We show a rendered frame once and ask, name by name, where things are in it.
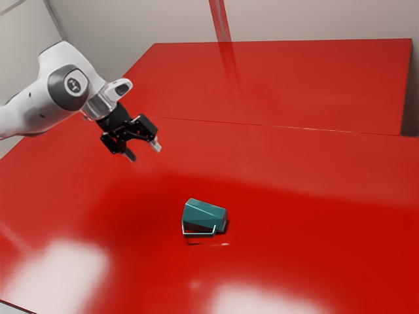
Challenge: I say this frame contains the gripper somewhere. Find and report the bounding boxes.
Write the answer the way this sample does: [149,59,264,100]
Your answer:
[95,102,163,163]

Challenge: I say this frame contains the teal faceted mug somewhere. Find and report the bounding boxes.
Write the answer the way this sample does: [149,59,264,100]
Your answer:
[181,198,228,237]

